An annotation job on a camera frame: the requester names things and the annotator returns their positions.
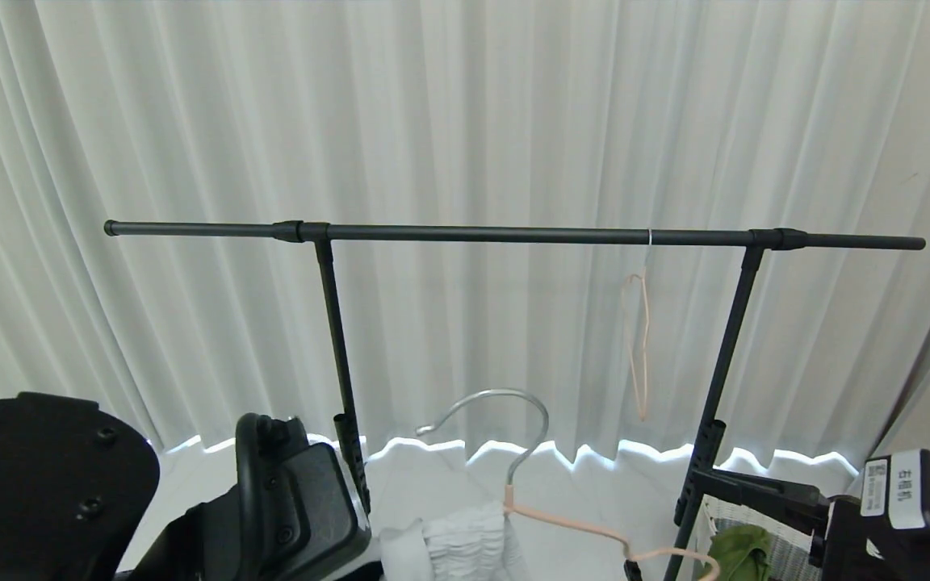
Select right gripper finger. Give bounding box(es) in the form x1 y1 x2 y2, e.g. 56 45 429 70
689 470 829 537

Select green garment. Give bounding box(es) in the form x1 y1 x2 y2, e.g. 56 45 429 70
706 525 774 581

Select pink clothes hanger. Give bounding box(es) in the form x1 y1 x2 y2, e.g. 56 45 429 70
621 230 654 422
417 389 722 581

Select pale grey shorts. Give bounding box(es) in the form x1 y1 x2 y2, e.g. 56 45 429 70
379 500 532 581

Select white laundry basket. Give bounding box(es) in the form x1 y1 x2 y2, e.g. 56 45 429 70
691 494 827 581

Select black clothes rack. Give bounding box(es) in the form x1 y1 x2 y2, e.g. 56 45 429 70
103 219 926 581

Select white curtain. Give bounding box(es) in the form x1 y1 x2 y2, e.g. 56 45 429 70
0 0 930 477

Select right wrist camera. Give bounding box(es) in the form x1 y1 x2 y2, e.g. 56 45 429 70
820 449 930 581

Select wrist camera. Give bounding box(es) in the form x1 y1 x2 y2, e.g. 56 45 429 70
122 416 374 581
820 449 930 581

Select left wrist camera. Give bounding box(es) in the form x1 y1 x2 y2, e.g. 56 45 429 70
122 416 374 581

